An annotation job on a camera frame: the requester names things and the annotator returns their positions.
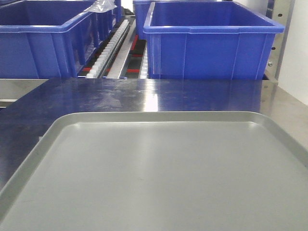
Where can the white roller track right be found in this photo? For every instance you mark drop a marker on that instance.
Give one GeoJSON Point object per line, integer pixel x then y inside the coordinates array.
{"type": "Point", "coordinates": [104, 59]}

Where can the grey plastic tray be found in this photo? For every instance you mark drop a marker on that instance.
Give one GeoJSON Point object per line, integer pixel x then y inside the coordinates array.
{"type": "Point", "coordinates": [161, 171]}

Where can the blue plastic bin right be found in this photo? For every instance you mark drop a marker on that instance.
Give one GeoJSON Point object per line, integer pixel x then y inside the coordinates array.
{"type": "Point", "coordinates": [207, 39]}

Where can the blue plastic bin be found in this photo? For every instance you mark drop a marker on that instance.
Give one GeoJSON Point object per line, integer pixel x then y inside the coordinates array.
{"type": "Point", "coordinates": [207, 39]}
{"type": "Point", "coordinates": [41, 39]}

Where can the clear plastic bag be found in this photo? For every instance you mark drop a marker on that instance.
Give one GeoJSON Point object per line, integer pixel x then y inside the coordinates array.
{"type": "Point", "coordinates": [102, 6]}

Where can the blue plastic bin centre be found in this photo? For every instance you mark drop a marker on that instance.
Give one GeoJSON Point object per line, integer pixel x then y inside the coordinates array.
{"type": "Point", "coordinates": [41, 39]}

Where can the steel divider rail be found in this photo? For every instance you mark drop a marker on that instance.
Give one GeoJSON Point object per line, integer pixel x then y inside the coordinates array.
{"type": "Point", "coordinates": [121, 55]}

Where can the steel shelf front rail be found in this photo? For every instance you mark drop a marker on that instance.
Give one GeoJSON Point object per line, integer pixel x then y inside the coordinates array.
{"type": "Point", "coordinates": [13, 89]}

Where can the perforated steel shelf post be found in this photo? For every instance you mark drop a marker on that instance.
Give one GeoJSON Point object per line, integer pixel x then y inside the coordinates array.
{"type": "Point", "coordinates": [280, 11]}

